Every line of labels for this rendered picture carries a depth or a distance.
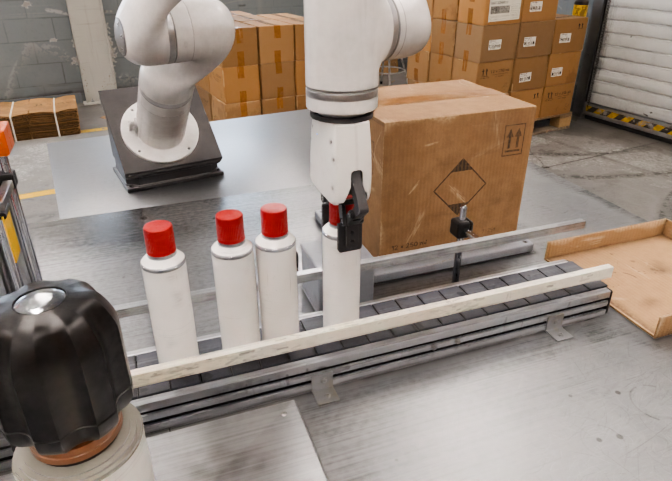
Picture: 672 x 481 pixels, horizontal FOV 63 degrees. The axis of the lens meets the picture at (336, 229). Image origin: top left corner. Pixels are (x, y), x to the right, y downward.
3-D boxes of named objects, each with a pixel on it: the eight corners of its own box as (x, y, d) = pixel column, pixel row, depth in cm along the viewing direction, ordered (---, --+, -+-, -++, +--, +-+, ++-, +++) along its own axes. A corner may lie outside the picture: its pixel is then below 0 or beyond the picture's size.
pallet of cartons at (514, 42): (464, 151, 417) (482, -14, 365) (398, 124, 482) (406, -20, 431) (572, 128, 470) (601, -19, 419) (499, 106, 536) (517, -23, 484)
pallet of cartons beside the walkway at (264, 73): (332, 142, 437) (332, 22, 396) (231, 160, 400) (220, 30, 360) (271, 108, 530) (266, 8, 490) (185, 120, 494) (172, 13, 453)
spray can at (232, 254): (226, 366, 72) (210, 226, 63) (219, 342, 77) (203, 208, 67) (265, 357, 74) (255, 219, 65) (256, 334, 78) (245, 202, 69)
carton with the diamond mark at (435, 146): (378, 267, 100) (384, 122, 88) (331, 214, 120) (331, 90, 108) (515, 240, 110) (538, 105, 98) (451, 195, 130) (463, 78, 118)
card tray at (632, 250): (654, 339, 85) (661, 317, 84) (543, 259, 107) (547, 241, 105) (788, 300, 95) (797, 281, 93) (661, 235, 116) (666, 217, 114)
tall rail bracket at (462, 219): (464, 310, 92) (475, 221, 85) (442, 287, 98) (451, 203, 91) (481, 306, 93) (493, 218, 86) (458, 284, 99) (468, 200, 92)
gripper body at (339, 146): (298, 95, 68) (301, 180, 73) (325, 117, 59) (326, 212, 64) (355, 91, 70) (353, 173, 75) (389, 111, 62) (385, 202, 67)
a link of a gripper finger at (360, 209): (341, 149, 66) (335, 182, 70) (363, 194, 61) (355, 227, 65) (350, 148, 66) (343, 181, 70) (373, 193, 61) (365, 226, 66)
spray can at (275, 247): (267, 357, 74) (257, 219, 65) (258, 334, 78) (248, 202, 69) (304, 348, 76) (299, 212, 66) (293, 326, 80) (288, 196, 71)
